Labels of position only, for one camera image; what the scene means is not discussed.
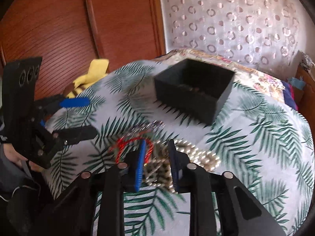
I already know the yellow plush toy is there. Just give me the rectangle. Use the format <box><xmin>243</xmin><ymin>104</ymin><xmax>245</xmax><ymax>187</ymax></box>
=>
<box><xmin>63</xmin><ymin>59</ymin><xmax>109</xmax><ymax>98</ymax></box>

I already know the palm leaf bed sheet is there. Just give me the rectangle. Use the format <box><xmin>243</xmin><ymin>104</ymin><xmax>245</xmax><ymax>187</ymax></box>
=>
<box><xmin>44</xmin><ymin>61</ymin><xmax>314</xmax><ymax>235</ymax></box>

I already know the silver crystal hairpin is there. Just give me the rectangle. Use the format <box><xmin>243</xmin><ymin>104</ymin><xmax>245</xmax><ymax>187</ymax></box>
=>
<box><xmin>124</xmin><ymin>120</ymin><xmax>165</xmax><ymax>137</ymax></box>

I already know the red cord jade bangle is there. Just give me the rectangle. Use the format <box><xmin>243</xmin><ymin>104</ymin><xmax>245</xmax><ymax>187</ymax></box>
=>
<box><xmin>109</xmin><ymin>136</ymin><xmax>154</xmax><ymax>164</ymax></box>

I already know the white pearl necklace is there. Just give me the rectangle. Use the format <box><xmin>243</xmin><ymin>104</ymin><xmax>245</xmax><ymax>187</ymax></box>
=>
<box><xmin>143</xmin><ymin>138</ymin><xmax>222</xmax><ymax>194</ymax></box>

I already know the wooden side cabinet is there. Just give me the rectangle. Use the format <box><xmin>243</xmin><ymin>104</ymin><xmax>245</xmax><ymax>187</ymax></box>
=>
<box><xmin>295</xmin><ymin>66</ymin><xmax>315</xmax><ymax>133</ymax></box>

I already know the floral quilt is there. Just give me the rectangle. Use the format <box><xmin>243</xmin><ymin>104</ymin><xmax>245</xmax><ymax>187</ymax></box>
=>
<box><xmin>153</xmin><ymin>49</ymin><xmax>285</xmax><ymax>103</ymax></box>

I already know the black square jewelry box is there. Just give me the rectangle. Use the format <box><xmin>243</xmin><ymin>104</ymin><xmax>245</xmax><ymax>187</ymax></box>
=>
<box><xmin>154</xmin><ymin>59</ymin><xmax>235</xmax><ymax>126</ymax></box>

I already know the person's left hand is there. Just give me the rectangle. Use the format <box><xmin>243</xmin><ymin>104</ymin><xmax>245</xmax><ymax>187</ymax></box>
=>
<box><xmin>3</xmin><ymin>143</ymin><xmax>44</xmax><ymax>173</ymax></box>

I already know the sheer circle pattern curtain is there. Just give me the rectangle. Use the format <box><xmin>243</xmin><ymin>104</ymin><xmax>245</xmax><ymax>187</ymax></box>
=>
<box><xmin>160</xmin><ymin>0</ymin><xmax>303</xmax><ymax>79</ymax></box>

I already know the dark blue blanket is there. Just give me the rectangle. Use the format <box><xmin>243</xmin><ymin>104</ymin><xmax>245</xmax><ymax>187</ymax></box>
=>
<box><xmin>281</xmin><ymin>80</ymin><xmax>298</xmax><ymax>111</ymax></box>

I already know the wooden wardrobe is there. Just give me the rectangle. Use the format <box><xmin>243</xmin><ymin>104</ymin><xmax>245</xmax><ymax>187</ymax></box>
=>
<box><xmin>1</xmin><ymin>0</ymin><xmax>166</xmax><ymax>99</ymax></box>

